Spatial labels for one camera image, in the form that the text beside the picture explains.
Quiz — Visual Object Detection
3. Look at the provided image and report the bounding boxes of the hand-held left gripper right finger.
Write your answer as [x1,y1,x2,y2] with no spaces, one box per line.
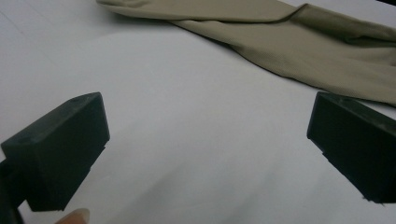
[305,91,396,205]

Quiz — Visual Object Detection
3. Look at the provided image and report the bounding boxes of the white board table cover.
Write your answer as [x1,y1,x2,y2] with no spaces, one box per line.
[0,0,396,224]

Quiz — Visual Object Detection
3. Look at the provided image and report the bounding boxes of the beige pants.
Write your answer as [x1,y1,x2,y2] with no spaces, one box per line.
[96,0,396,106]

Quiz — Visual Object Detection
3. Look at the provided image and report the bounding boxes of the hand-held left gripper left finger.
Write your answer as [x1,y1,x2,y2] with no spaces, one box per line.
[0,91,111,213]

